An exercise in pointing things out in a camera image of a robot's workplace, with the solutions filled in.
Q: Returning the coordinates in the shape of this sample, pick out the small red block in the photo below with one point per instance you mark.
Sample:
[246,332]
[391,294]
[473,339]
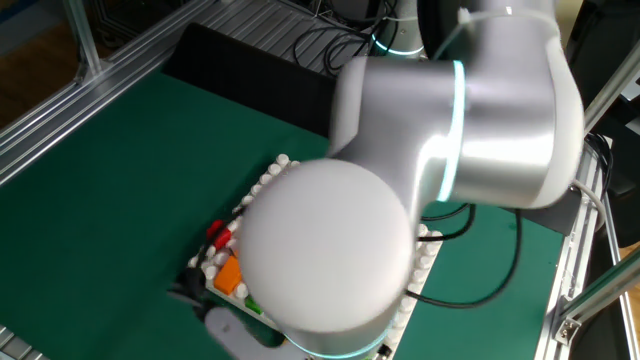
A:
[220,234]

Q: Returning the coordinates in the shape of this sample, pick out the orange curved block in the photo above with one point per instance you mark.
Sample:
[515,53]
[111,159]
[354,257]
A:
[228,276]

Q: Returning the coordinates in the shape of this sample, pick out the green two-stud block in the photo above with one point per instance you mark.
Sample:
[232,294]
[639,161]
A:
[252,305]

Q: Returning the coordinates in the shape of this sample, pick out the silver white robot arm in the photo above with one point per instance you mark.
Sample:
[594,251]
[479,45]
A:
[400,175]

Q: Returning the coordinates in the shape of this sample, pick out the black base mat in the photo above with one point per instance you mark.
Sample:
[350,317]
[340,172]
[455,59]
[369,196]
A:
[250,75]

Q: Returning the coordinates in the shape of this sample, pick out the white studded baseplate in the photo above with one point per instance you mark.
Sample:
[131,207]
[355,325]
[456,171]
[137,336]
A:
[220,260]

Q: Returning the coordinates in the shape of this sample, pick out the green table mat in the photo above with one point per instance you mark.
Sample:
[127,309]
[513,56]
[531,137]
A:
[100,200]

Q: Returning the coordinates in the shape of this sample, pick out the aluminium slotted table deck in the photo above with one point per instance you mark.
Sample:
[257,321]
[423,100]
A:
[50,125]

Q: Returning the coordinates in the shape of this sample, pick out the black office chair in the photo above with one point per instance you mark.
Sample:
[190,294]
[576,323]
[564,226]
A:
[605,75]

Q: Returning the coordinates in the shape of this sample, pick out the aluminium frame post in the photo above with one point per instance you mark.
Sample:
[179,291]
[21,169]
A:
[610,95]
[600,295]
[82,40]

